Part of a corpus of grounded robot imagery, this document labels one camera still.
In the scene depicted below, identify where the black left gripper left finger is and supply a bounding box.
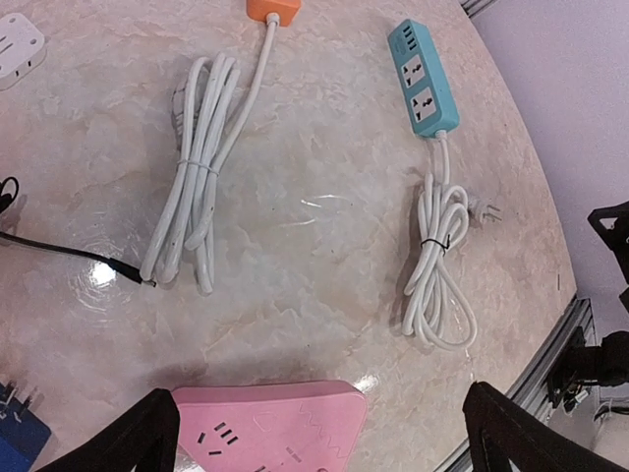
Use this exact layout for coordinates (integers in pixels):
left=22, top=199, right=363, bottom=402
left=42, top=388, right=180, bottom=472

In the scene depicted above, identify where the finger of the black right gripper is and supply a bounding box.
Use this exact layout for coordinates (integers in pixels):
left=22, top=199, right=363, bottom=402
left=588, top=202, right=629, bottom=283

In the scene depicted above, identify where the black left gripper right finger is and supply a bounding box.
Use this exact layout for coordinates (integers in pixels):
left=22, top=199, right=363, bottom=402
left=463, top=382, right=619, bottom=472

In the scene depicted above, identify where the blue cube adapter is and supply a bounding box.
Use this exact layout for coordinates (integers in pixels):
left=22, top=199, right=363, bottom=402
left=0, top=381, right=51, bottom=472

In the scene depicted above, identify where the black thin adapter cable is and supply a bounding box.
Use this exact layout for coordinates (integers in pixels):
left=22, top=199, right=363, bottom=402
left=0, top=175, right=159, bottom=290

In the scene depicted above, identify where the pink power strip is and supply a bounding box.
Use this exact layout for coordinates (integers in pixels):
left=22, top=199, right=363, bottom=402
left=172, top=381, right=368, bottom=471

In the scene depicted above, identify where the teal power strip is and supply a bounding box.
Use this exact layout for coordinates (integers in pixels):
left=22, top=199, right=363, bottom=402
left=387, top=19, right=460, bottom=138

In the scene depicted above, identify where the white multi-outlet plug adapter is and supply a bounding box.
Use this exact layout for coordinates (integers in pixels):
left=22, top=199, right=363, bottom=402
left=0, top=13, right=47, bottom=90

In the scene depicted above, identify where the orange power strip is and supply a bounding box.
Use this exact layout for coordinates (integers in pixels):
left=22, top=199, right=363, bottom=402
left=246, top=0, right=302, bottom=27

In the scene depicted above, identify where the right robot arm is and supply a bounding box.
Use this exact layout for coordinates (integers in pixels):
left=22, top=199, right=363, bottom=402
left=546, top=203, right=628, bottom=414

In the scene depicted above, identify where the aluminium front rail frame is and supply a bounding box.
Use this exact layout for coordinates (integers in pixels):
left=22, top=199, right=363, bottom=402
left=441, top=294, right=599, bottom=472

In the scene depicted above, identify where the white coiled cord at back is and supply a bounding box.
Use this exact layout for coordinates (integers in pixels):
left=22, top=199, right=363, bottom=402
left=400, top=130, right=503, bottom=351

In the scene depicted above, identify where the white power strip cord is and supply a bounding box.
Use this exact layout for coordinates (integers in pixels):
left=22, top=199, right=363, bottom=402
left=140, top=13, right=284, bottom=297

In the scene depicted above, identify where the right aluminium corner post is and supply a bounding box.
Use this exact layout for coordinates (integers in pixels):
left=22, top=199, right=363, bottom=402
left=459, top=0, right=496, bottom=19

